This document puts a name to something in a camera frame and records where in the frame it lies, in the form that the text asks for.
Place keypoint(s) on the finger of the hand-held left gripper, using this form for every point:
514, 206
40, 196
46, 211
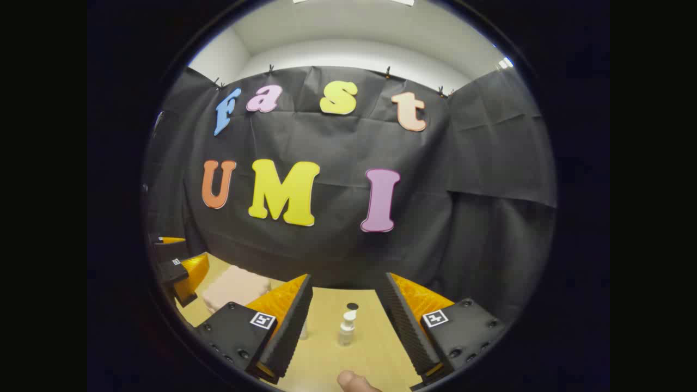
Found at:
169, 249
177, 272

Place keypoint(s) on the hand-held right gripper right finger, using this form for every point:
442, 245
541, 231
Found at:
405, 321

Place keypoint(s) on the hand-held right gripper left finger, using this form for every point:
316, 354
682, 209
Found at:
291, 321

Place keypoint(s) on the pink suitcase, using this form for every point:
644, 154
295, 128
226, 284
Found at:
234, 291

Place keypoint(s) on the white pump bottle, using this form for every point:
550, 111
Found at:
347, 329

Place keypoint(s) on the black backdrop cloth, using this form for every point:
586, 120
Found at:
479, 163

